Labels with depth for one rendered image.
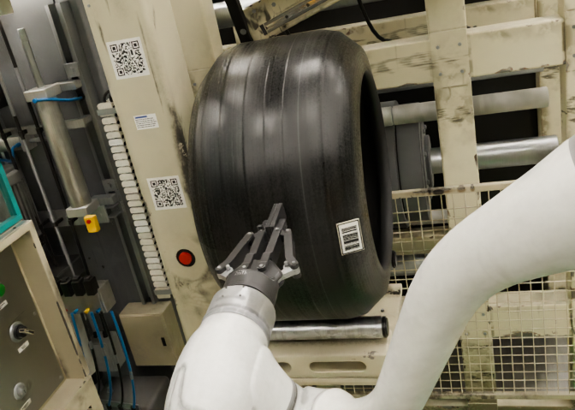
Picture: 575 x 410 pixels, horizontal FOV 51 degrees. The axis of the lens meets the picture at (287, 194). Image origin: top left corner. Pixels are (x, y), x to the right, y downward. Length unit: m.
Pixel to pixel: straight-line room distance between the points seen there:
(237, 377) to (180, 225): 0.70
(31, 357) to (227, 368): 0.70
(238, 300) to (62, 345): 0.67
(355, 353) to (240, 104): 0.56
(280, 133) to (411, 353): 0.53
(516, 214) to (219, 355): 0.37
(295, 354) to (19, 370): 0.54
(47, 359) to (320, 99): 0.77
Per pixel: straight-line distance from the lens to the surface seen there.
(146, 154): 1.31
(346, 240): 1.03
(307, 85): 1.06
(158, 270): 1.45
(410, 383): 0.63
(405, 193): 1.65
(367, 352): 1.30
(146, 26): 1.24
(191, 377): 0.70
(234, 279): 0.83
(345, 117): 1.05
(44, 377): 1.38
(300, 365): 1.34
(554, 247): 0.49
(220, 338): 0.72
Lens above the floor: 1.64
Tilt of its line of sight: 21 degrees down
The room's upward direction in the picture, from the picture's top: 12 degrees counter-clockwise
